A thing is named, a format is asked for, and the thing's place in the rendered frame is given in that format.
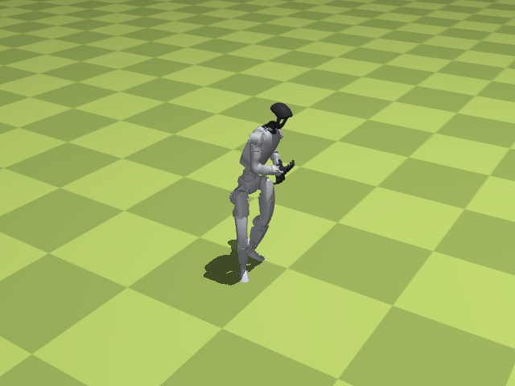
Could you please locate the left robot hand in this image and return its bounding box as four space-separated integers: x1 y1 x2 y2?
273 159 286 185

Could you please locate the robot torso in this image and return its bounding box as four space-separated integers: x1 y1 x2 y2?
238 125 282 194

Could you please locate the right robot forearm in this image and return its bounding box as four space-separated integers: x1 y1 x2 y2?
256 164 284 176

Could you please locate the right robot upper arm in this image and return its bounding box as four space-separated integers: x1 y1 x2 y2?
249 131 263 175

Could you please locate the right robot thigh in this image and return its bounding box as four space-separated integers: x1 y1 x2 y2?
229 185 249 249

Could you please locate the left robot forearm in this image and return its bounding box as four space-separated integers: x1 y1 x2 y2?
270 148 280 166

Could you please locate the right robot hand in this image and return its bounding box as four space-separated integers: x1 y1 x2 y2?
278 160 295 175

